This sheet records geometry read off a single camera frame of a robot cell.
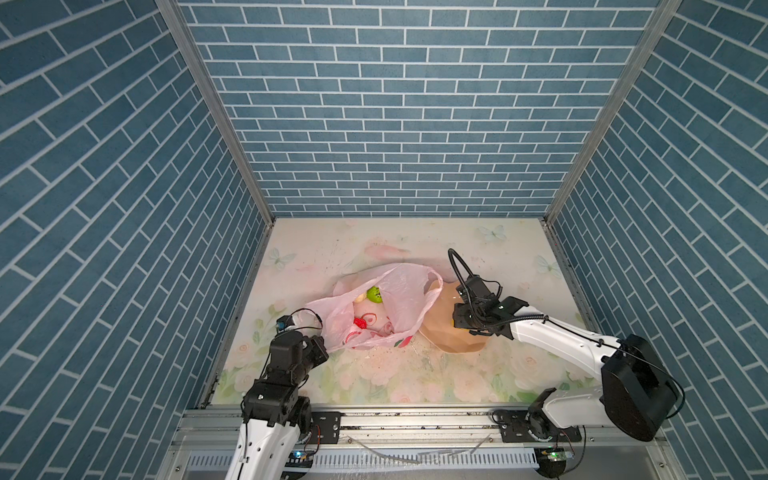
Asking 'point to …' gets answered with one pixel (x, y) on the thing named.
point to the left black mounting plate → (328, 423)
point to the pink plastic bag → (405, 288)
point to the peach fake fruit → (375, 316)
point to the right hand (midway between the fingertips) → (456, 313)
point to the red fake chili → (360, 322)
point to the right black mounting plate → (513, 428)
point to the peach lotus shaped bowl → (438, 327)
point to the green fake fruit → (374, 294)
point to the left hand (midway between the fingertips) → (326, 338)
